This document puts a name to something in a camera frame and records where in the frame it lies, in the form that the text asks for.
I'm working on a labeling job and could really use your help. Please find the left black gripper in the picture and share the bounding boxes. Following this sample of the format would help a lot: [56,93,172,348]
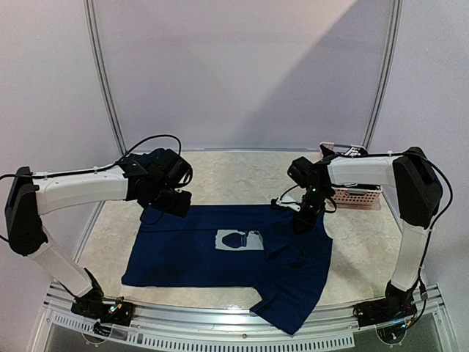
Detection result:
[152,183,193,218]

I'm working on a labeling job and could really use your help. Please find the dark blue denim jeans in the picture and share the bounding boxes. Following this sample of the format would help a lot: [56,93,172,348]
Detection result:
[128,148,165,167]

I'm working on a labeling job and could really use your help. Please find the blue garment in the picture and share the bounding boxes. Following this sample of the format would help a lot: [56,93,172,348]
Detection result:
[121,205,333,335]

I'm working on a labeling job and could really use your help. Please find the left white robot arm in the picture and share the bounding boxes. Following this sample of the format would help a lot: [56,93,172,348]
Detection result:
[4,148,193,318]

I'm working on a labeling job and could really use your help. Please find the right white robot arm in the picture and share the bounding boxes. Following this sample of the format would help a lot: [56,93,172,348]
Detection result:
[287,147,443,292]

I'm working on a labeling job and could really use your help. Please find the pink plastic laundry basket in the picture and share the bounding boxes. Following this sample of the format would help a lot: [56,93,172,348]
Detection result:
[320,142,382,207]

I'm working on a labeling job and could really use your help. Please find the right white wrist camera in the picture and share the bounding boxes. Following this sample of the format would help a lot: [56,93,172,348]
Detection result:
[270,196,300,212]

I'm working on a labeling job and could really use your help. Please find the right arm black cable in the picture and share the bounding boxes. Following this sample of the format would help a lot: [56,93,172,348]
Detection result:
[274,150,454,294]

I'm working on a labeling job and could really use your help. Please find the aluminium front rail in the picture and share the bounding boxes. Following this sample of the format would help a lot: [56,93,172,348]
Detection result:
[30,284,459,351]

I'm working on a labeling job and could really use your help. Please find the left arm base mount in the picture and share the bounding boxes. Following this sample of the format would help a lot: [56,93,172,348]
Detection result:
[71,287,136,326]

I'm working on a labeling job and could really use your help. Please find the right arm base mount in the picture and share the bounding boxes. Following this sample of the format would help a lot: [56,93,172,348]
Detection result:
[352,288,428,345]

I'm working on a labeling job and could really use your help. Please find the right aluminium frame post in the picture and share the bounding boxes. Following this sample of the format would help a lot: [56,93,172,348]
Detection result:
[362,0,402,149]

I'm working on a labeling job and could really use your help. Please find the aluminium frame post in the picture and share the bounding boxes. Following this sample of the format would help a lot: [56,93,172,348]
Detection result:
[84,0,127,155]
[362,0,402,149]

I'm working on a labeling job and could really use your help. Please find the left aluminium frame post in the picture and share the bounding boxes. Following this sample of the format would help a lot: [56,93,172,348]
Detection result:
[84,0,127,155]

